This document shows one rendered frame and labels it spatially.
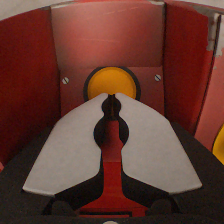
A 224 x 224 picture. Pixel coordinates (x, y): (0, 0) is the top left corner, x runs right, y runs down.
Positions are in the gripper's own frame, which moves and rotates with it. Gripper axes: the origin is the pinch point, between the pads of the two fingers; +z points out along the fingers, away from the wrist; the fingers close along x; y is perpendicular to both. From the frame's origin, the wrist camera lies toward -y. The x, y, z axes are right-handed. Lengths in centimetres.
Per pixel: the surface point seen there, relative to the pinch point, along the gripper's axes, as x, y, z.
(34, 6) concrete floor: -36, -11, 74
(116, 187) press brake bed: 0.1, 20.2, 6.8
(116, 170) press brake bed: 0.1, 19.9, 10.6
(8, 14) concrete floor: -50, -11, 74
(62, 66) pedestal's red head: -4.1, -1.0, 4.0
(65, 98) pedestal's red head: -4.0, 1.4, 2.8
